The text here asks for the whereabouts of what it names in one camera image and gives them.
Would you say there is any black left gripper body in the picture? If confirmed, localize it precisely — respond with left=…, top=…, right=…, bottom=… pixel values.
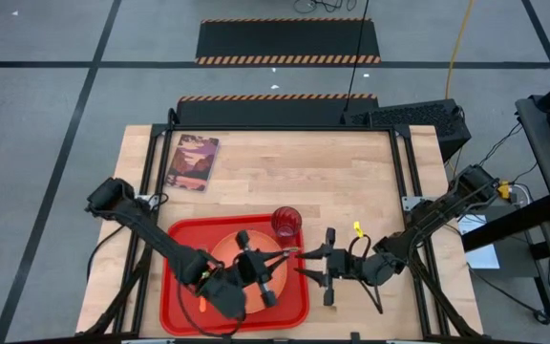
left=232, top=229, right=279, bottom=309

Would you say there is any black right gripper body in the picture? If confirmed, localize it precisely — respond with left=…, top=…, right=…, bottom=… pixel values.
left=323, top=226, right=363, bottom=308

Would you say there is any orange plate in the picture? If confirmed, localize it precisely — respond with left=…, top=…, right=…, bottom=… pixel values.
left=209, top=228, right=290, bottom=316

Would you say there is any red translucent cup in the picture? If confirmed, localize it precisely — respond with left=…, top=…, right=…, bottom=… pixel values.
left=269, top=204, right=304, bottom=241

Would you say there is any red plastic tray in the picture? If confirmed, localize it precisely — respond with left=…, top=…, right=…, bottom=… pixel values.
left=159, top=213, right=311, bottom=337

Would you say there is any landscape-cover notebook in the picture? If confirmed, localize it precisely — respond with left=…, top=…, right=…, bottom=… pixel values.
left=163, top=133, right=222, bottom=194

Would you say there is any hazard-striped black floor mat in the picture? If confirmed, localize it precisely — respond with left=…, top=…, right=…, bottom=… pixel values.
left=194, top=17, right=383, bottom=67
left=175, top=93, right=381, bottom=127

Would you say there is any black computer tower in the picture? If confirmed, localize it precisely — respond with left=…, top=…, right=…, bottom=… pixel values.
left=340, top=97, right=474, bottom=163

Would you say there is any grey side desk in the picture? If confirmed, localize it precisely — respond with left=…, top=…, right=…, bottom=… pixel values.
left=460, top=95, right=550, bottom=344

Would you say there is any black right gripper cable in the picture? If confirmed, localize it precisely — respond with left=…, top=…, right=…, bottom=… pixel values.
left=348, top=232, right=387, bottom=316

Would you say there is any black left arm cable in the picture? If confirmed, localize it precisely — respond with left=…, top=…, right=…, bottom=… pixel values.
left=175, top=267, right=248, bottom=338

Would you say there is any silver metal bracket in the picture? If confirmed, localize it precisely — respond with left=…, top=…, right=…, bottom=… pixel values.
left=400, top=194, right=436, bottom=213
left=136, top=192, right=162, bottom=208

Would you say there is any black table frame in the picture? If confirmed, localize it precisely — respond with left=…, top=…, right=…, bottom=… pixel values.
left=82, top=107, right=484, bottom=338

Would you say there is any black floor cable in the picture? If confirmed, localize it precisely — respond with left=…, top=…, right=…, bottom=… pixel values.
left=467, top=266, right=550, bottom=336

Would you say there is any black hanging cable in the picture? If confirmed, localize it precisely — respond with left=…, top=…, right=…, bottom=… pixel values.
left=342, top=0, right=371, bottom=113

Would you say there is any yellow hanging cable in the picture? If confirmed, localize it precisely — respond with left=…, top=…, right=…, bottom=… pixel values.
left=444, top=0, right=476, bottom=100

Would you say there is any black cable coil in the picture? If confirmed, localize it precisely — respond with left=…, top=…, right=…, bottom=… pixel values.
left=292, top=0, right=359, bottom=15

